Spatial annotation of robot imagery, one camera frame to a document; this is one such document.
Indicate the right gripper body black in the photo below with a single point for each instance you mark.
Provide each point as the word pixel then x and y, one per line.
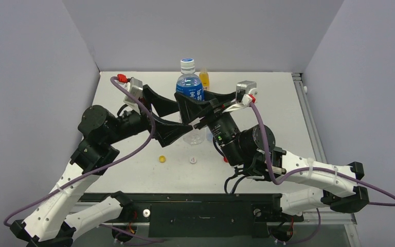
pixel 208 113

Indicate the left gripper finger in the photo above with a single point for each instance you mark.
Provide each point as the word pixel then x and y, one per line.
pixel 167 132
pixel 162 105

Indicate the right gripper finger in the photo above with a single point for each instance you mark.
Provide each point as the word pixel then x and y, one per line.
pixel 190 109
pixel 209 96

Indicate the yellow bottle cap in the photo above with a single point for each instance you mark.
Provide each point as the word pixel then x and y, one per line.
pixel 162 159

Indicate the clear bottle blue label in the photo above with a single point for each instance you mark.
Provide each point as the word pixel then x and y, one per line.
pixel 190 85

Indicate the yellow juice bottle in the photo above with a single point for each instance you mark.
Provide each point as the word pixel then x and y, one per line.
pixel 204 77

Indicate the white bottle cap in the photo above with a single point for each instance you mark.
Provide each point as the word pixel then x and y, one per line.
pixel 193 160

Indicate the clear water bottle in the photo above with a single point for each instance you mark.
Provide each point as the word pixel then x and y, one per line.
pixel 209 136

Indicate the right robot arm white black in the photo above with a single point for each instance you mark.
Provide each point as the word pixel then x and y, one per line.
pixel 254 154

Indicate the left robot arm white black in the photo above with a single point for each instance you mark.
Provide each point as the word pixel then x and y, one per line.
pixel 52 224

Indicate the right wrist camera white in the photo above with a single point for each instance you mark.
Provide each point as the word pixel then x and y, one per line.
pixel 246 92

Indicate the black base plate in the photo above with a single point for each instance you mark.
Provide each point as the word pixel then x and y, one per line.
pixel 207 215

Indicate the aluminium frame rail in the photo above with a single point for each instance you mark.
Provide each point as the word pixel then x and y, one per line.
pixel 313 133

